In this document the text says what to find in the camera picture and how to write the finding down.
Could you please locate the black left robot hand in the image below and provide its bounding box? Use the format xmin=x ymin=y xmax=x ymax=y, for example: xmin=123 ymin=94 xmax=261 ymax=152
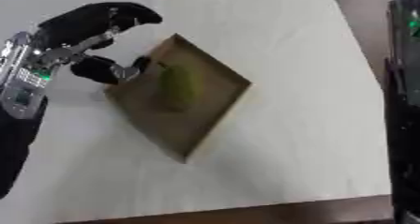
xmin=27 ymin=2 xmax=164 ymax=85

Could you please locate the tan cardboard box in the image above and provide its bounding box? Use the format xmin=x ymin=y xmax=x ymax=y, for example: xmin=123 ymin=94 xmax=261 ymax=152
xmin=101 ymin=32 xmax=255 ymax=165

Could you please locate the green toy fruit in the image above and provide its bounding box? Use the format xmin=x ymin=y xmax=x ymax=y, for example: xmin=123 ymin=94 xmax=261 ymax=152
xmin=156 ymin=62 xmax=207 ymax=112

